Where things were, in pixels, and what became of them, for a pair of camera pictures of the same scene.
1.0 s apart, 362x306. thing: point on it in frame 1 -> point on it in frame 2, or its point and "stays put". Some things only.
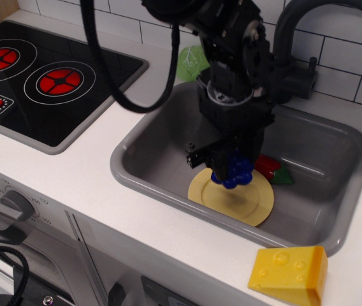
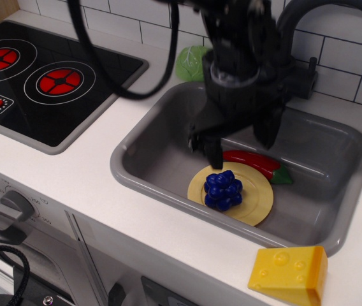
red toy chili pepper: x=274 y=170 stays put
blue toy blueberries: x=239 y=172 -> x=223 y=190
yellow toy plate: x=250 y=203 stays put
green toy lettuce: x=192 y=60 stays put
